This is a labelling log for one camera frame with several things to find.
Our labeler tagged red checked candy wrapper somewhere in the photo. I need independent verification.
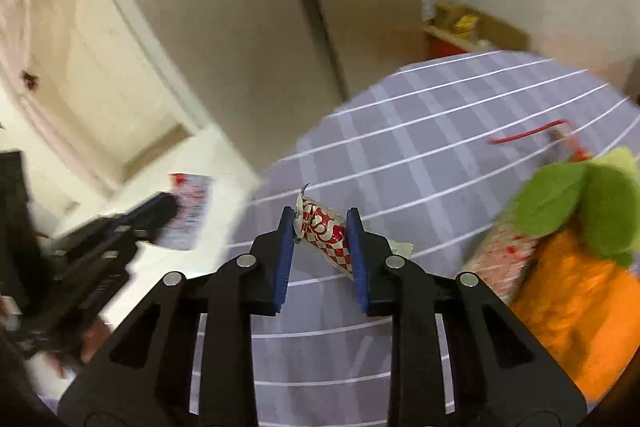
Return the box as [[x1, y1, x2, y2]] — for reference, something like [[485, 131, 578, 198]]
[[292, 182, 415, 281]]

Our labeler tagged red cord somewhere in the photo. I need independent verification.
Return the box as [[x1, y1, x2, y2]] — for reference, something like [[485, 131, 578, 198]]
[[488, 119, 591, 163]]

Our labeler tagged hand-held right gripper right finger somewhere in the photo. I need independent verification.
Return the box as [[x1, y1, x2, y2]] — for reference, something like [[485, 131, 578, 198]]
[[345, 207, 588, 427]]

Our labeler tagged white panel door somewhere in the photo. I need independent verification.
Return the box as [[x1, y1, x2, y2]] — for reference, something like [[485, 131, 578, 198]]
[[0, 0, 192, 208]]

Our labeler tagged red dotted white packet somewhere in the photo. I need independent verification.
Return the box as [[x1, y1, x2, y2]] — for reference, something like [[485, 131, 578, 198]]
[[459, 207, 544, 306]]

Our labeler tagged orange plush carrot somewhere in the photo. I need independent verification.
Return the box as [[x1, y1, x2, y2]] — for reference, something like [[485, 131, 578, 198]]
[[509, 146, 640, 401]]

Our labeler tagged purple checked tablecloth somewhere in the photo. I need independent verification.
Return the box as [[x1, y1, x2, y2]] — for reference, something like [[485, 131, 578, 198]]
[[190, 49, 640, 427]]

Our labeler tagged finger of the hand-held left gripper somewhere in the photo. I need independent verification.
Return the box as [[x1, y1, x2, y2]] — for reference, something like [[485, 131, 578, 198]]
[[116, 191, 182, 244]]

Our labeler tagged gold double-door refrigerator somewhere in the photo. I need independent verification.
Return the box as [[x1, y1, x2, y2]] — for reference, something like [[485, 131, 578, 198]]
[[90, 0, 437, 134]]

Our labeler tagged person's left hand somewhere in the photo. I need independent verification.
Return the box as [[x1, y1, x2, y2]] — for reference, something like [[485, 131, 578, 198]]
[[50, 317, 114, 381]]

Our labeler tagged red gift box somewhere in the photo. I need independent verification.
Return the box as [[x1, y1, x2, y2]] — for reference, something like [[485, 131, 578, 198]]
[[424, 28, 468, 58]]

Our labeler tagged red and white snack packet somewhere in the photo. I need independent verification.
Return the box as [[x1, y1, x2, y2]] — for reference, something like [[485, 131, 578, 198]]
[[160, 173, 216, 253]]

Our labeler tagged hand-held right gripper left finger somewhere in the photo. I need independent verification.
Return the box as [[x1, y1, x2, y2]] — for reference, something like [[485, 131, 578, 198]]
[[57, 206, 297, 427]]

